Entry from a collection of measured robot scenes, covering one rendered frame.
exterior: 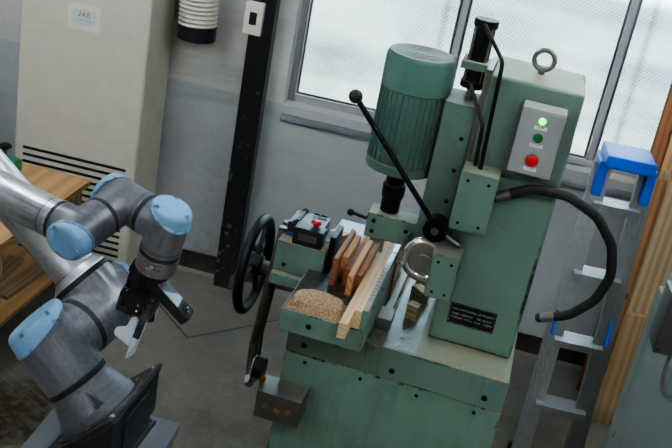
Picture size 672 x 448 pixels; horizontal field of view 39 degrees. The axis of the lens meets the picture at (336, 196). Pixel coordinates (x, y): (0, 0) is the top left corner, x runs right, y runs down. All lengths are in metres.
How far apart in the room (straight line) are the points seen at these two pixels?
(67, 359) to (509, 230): 1.08
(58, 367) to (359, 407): 0.79
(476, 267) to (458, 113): 0.39
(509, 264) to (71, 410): 1.09
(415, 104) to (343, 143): 1.59
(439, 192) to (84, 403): 0.98
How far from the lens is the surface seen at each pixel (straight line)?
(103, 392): 2.24
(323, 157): 3.93
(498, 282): 2.41
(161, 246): 2.04
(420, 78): 2.29
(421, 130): 2.34
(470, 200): 2.25
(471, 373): 2.42
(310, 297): 2.30
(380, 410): 2.52
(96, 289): 2.32
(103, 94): 3.81
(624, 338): 3.75
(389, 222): 2.48
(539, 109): 2.20
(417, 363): 2.43
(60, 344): 2.23
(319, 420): 2.59
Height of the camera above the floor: 2.04
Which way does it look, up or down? 23 degrees down
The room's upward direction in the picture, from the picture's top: 11 degrees clockwise
